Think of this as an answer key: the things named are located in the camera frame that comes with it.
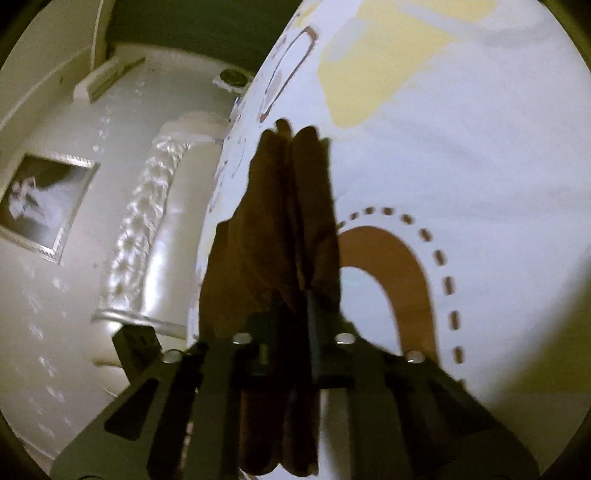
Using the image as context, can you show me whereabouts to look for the cream tufted headboard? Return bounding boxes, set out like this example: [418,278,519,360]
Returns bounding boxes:
[90,111,232,398]

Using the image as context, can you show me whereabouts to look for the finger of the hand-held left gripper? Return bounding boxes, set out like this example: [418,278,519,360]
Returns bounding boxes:
[112,324,163,384]

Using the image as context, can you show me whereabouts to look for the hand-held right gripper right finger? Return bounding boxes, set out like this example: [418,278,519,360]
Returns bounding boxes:
[305,291,541,480]

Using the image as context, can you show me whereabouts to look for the white wall air conditioner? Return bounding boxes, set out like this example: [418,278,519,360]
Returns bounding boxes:
[74,55,148,102]

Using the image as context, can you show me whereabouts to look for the framed wall photo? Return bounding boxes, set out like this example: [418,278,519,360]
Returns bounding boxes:
[0,152,101,265]

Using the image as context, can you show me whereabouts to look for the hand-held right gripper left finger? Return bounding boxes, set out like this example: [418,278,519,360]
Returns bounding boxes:
[48,295,279,480]

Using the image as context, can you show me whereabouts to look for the small desk fan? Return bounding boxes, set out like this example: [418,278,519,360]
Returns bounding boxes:
[212,68,252,90]

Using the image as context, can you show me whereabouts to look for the brown plaid sweater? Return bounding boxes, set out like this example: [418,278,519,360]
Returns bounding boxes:
[198,117,342,478]

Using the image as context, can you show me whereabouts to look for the patterned white bed sheet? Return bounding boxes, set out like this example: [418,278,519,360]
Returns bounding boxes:
[187,0,591,480]

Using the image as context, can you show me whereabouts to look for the green curtain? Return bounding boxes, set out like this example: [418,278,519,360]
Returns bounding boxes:
[106,0,319,75]

